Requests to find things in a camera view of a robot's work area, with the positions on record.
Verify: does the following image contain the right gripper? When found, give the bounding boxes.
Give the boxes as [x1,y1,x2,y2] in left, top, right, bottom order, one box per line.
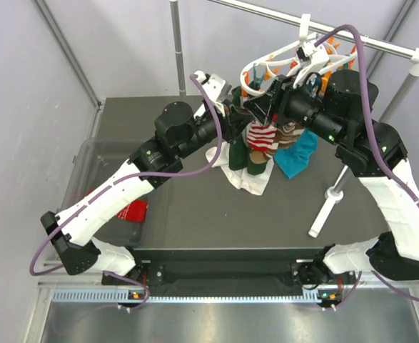
[243,69,345,147]

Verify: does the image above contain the red white striped sock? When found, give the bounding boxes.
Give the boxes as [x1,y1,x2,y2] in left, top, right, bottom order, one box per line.
[246,120,278,152]

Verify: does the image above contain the brown white striped sock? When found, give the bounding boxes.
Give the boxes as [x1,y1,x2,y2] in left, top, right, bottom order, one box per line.
[274,122,305,149]

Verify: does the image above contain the white clip hanger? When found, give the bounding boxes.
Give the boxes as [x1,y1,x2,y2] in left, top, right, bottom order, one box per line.
[240,14,358,99]

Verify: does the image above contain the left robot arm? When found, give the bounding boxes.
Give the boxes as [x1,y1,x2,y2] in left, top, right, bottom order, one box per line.
[41,101,253,284]

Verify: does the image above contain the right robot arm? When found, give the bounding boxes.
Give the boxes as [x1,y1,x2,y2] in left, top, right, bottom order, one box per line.
[245,70,419,285]

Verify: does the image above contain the green white sock pair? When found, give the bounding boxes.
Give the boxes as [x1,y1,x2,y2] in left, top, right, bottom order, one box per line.
[206,87,275,196]

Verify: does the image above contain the blue sock pair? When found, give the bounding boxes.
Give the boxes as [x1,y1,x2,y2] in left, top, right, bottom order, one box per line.
[274,130,318,179]

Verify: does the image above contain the clear plastic bin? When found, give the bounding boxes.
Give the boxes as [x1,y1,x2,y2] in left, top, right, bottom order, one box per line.
[60,138,160,248]

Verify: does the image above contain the metal clothes rack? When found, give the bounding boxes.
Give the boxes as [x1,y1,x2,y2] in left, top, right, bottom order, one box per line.
[169,0,419,237]

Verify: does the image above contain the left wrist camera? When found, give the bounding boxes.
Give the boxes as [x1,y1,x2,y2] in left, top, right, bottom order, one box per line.
[203,74,231,106]

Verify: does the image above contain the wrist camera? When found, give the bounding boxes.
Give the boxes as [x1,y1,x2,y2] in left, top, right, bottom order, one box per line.
[203,74,231,106]
[294,39,333,89]

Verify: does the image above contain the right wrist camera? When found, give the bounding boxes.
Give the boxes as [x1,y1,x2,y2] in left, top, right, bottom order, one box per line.
[294,39,333,89]

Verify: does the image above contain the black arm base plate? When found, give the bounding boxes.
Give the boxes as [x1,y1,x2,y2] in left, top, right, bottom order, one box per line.
[101,259,345,287]

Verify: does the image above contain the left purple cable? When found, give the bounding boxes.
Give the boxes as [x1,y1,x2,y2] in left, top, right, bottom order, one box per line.
[29,73,225,299]

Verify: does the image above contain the slotted cable duct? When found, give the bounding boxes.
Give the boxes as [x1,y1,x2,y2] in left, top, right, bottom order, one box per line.
[51,287,342,304]

